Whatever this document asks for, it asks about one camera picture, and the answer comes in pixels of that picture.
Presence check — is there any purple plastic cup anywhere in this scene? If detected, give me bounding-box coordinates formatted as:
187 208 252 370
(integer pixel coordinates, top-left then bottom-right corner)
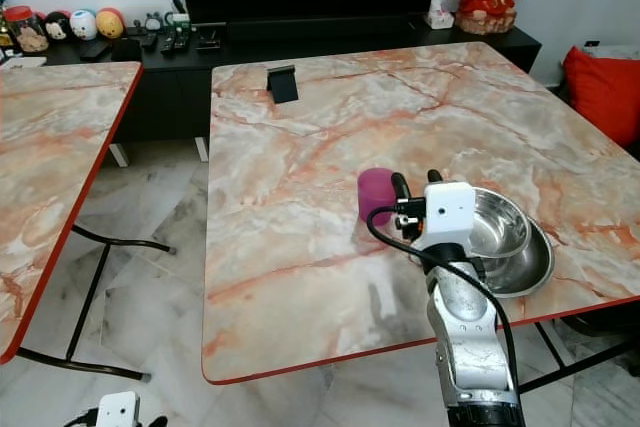
357 168 401 225

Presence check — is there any stainless steel bowl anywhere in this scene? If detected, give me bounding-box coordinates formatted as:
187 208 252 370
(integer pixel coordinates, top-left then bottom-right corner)
470 187 534 261

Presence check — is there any black phone stand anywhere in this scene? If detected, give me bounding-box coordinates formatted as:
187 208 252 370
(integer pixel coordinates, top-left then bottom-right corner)
266 65 300 104

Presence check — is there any red cushion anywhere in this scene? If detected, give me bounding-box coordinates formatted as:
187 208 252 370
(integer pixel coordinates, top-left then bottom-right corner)
562 45 640 148

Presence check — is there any red lidded snack jar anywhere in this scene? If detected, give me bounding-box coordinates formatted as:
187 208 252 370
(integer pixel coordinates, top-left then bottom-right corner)
4 6 49 53

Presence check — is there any small black metal stand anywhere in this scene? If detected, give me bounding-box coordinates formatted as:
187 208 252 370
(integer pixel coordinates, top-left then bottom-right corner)
198 22 229 51

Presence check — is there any black round toy head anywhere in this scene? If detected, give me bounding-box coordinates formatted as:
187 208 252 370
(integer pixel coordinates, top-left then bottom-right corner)
42 12 70 42

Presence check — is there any white blue round toy head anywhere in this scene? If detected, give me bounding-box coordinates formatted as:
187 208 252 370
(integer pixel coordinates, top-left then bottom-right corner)
68 9 98 41

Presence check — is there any flat black case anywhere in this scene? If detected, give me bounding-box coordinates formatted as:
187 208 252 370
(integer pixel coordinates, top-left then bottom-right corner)
80 37 143 61

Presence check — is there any yellow orange round toy head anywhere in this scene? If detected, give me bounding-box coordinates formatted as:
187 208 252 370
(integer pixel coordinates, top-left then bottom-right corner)
95 7 126 40

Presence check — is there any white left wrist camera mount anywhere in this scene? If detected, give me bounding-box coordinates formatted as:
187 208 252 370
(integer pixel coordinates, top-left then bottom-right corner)
97 392 139 427

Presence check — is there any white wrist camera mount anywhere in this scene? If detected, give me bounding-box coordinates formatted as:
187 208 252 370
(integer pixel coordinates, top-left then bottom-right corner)
97 392 139 427
420 182 477 248

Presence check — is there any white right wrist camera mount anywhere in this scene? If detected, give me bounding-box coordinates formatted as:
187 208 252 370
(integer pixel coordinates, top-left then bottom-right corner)
420 182 477 248

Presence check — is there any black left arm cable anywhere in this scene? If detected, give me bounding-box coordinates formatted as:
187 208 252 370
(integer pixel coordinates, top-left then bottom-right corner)
64 408 99 427

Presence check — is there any black metal table leg frame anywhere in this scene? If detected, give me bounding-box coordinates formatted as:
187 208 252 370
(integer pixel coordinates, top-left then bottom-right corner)
510 307 640 398
15 224 177 380

